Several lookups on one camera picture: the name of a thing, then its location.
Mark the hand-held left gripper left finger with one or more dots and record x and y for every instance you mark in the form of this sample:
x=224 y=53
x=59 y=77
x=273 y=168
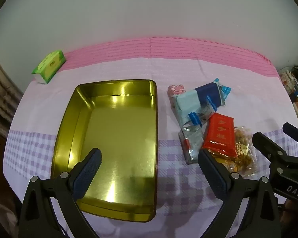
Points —
x=89 y=176

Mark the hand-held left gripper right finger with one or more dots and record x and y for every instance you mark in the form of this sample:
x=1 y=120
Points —
x=214 y=178

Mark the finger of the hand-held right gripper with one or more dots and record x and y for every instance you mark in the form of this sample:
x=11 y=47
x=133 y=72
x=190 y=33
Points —
x=265 y=143
x=294 y=131

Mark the clear brown snack packet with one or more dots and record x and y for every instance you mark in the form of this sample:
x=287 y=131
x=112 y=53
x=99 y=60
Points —
x=243 y=151

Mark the red snack packet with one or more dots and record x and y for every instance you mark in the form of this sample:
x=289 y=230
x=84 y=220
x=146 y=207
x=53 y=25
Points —
x=219 y=131

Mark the gold metal tin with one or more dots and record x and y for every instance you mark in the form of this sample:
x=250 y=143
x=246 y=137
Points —
x=119 y=133

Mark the blue clear cookie packet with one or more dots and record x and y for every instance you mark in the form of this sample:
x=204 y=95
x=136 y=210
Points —
x=201 y=112

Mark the clear packet with red mark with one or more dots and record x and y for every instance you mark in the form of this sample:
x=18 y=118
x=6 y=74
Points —
x=193 y=143

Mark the floral teapot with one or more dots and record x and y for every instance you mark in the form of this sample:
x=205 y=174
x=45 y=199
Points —
x=286 y=79

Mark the dark blue snack packet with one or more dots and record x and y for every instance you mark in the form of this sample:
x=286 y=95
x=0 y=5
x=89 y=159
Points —
x=209 y=91

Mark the light blue snack packet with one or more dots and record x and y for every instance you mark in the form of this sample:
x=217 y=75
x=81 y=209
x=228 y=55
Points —
x=187 y=101

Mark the pink floral snack packet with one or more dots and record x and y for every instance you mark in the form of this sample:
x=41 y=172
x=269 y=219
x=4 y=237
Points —
x=176 y=89

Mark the green tissue pack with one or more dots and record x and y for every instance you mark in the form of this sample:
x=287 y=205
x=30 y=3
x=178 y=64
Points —
x=49 y=65

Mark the pink checked tablecloth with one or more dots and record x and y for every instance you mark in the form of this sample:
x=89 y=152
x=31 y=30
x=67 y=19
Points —
x=114 y=52

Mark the beige ridged post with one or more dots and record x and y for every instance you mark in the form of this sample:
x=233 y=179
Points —
x=0 y=91

